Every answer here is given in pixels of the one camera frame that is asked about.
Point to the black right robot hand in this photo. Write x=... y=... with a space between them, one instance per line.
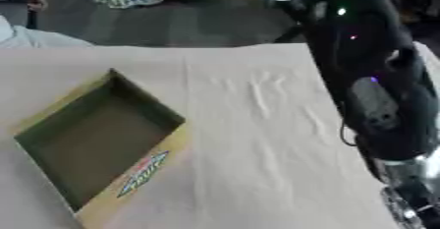
x=366 y=52

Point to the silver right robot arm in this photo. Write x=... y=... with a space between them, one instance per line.
x=413 y=200

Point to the tan cardboard box green inside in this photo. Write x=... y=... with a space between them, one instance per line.
x=103 y=134

